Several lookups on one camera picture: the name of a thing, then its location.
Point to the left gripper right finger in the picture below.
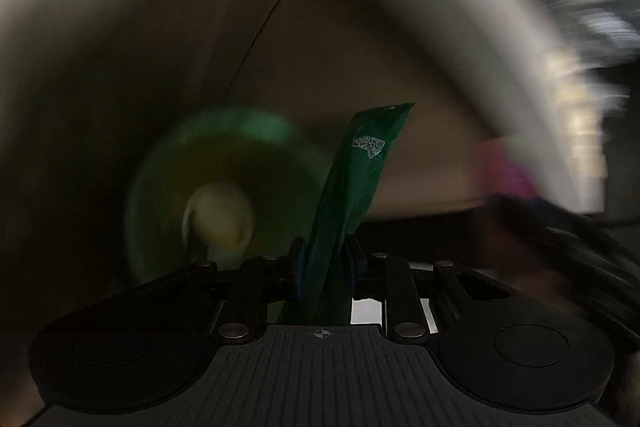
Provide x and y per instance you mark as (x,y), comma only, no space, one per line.
(367,275)

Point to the eggplant shaped sponge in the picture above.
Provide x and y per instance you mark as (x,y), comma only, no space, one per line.
(498,175)

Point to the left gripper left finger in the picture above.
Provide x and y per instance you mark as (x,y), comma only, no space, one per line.
(294,271)

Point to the white instant noodle cup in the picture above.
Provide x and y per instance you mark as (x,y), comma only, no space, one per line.
(221,217)

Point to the green snack wrapper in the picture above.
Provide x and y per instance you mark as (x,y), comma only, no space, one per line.
(345,200)

